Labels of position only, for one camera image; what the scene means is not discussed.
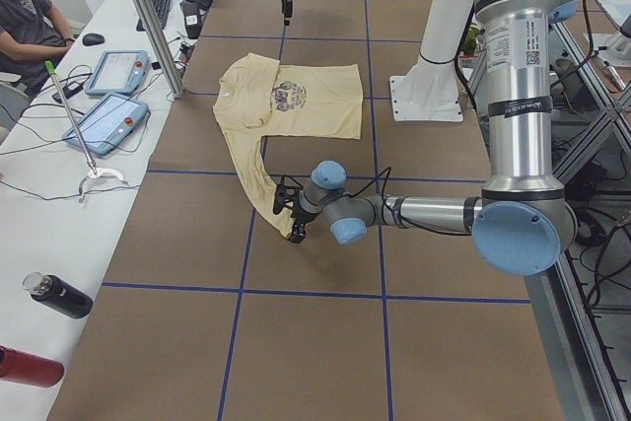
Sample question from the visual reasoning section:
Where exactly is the red water bottle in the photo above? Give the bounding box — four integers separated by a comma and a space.
1, 346, 65, 387

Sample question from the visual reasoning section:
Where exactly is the white curved stand base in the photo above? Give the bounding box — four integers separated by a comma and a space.
79, 167, 128, 203

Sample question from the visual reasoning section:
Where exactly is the black water bottle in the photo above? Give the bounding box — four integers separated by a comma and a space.
22, 272, 93, 319

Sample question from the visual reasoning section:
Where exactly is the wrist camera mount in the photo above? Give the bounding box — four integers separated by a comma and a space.
272, 175, 303, 215

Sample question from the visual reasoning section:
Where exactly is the seated person grey shirt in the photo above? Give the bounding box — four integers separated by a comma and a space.
1, 0, 75, 97

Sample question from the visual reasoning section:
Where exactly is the black computer mouse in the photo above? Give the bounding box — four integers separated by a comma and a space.
82, 33, 105, 46

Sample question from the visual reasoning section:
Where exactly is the teach pendant tablet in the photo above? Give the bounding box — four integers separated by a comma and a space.
84, 50, 150, 97
77, 93, 149, 156

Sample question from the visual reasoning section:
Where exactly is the black camera cable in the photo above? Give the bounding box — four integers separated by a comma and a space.
344, 166, 393, 200

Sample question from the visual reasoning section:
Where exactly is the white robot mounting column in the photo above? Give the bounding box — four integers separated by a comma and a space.
389, 0, 473, 122

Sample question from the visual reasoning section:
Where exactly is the metal rod green tip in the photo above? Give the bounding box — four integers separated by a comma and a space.
44, 60, 98, 178

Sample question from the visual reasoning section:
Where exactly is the black keyboard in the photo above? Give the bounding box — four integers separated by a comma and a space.
151, 0, 173, 29

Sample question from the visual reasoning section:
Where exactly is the brown paper table cover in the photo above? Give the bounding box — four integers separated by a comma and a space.
49, 0, 563, 420

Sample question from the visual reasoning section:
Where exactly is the far teach pendant tablet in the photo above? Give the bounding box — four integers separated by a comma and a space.
84, 50, 150, 97

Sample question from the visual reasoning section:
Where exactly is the near teach pendant tablet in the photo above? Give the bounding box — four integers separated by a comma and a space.
77, 93, 149, 156

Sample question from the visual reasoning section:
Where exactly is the aluminium frame post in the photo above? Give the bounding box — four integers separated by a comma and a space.
132, 0, 184, 99

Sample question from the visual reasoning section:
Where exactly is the yellow long-sleeve printed shirt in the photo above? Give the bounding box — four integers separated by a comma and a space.
213, 53, 364, 238

